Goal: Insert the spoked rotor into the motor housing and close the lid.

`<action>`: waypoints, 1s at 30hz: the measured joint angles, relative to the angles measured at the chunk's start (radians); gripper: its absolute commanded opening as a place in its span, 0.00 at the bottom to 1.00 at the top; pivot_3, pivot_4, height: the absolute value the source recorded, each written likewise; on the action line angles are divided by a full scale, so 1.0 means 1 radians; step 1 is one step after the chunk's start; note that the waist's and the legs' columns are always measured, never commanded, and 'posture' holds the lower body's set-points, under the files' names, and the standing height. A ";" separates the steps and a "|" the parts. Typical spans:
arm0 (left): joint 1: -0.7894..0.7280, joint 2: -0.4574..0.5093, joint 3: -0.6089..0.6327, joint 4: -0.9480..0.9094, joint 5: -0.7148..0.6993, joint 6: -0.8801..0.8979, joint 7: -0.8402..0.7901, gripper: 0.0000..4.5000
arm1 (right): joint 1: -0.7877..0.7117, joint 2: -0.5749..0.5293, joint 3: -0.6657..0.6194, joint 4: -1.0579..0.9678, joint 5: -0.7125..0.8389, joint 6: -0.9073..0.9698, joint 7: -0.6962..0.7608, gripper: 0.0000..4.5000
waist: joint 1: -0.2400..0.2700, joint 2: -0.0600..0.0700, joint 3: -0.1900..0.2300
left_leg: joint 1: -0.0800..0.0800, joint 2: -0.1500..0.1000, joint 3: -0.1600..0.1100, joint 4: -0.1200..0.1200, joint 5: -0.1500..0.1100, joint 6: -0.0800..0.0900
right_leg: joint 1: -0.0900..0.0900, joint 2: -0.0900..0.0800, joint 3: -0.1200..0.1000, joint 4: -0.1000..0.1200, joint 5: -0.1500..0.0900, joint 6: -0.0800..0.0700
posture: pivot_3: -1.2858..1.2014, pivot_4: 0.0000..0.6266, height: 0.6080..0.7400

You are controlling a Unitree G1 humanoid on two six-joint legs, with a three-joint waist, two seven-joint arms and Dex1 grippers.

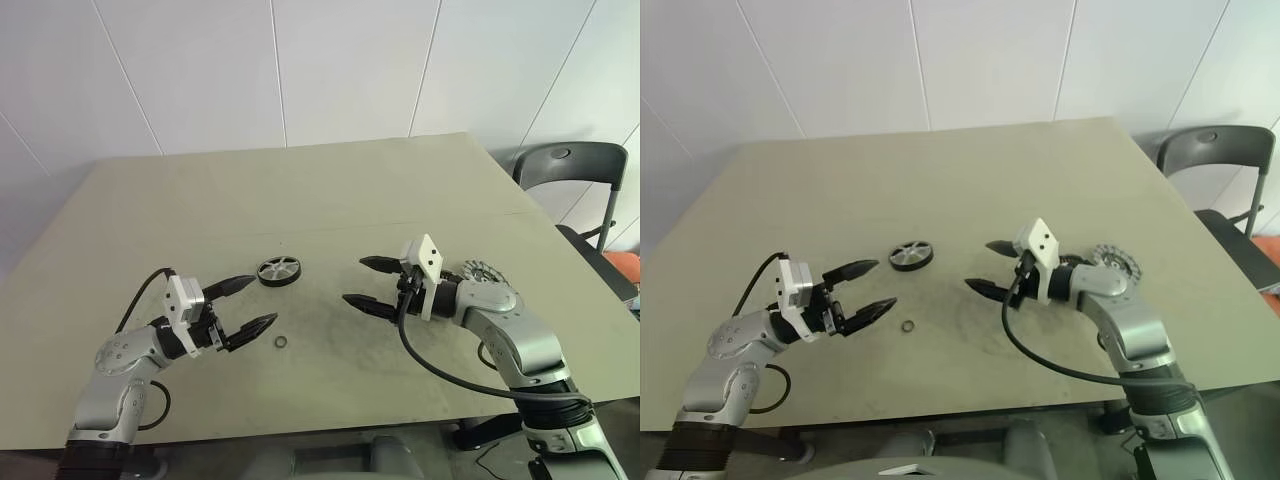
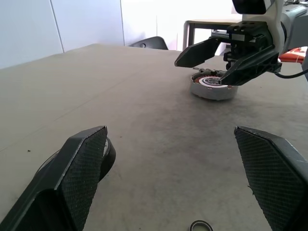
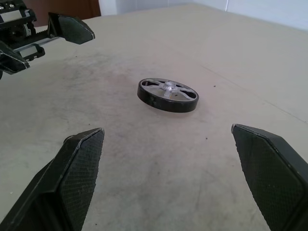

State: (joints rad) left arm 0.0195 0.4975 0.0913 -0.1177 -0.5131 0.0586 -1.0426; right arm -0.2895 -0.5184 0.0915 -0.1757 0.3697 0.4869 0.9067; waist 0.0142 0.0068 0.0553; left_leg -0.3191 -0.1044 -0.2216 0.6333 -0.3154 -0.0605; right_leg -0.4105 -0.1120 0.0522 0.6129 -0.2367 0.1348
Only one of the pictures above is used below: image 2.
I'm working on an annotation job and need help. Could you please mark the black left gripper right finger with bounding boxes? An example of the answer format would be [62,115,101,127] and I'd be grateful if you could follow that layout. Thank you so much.
[234,125,308,231]

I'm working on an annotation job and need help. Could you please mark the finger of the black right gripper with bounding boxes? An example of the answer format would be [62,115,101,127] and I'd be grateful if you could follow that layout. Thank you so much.
[174,37,221,68]
[219,44,283,86]

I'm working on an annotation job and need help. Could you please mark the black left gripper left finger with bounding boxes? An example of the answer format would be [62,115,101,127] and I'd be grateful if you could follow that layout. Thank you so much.
[0,125,108,231]

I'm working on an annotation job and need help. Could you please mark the grey stator housing copper coils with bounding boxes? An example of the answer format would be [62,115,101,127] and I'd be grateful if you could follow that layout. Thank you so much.
[190,69,239,101]

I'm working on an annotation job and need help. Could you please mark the black rotor wheel silver spokes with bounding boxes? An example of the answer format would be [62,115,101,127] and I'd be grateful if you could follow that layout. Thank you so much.
[33,138,116,183]

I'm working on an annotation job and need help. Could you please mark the small metal bearing ring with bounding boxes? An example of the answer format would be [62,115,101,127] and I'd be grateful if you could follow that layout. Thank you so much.
[189,220,214,231]

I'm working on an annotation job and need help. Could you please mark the grey cover plate circuit board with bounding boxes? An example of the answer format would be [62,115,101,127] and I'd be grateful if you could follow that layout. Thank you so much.
[192,67,226,74]

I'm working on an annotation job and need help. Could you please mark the grey background desk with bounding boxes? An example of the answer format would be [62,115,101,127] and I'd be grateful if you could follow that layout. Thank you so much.
[182,19,244,52]

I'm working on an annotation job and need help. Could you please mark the orange flat object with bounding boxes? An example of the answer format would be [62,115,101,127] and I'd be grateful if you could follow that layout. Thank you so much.
[280,47,308,64]

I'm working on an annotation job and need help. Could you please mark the dark grey folding chair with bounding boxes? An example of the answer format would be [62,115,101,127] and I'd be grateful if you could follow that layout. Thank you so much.
[128,36,169,51]

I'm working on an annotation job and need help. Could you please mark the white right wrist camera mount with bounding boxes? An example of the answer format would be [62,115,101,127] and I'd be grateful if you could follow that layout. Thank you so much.
[231,0,288,55]

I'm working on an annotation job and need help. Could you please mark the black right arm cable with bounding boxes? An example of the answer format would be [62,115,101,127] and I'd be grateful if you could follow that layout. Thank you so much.
[274,47,308,79]

